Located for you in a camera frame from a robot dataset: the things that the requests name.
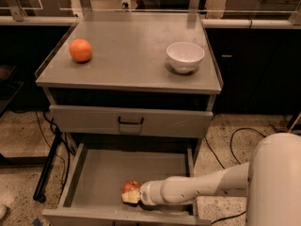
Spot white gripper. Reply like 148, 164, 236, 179
121, 180, 166, 206

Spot red apple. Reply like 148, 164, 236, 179
122, 180, 141, 193

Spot grey drawer cabinet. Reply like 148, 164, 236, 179
35, 10, 224, 226

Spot white ceramic bowl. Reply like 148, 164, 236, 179
166, 42, 205, 73

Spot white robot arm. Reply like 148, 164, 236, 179
121, 133, 301, 226

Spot closed grey upper drawer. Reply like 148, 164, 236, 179
50, 105, 213, 138

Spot orange fruit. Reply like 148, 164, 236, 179
69, 39, 92, 63

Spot white horizontal rail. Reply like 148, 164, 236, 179
202, 19, 301, 29

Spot black drawer handle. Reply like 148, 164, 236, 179
118, 117, 144, 125

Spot black table leg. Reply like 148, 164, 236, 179
33, 128, 61, 203

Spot black floor cable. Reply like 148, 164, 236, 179
203, 127, 267, 225

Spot open grey lower drawer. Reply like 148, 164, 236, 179
42, 145, 211, 226

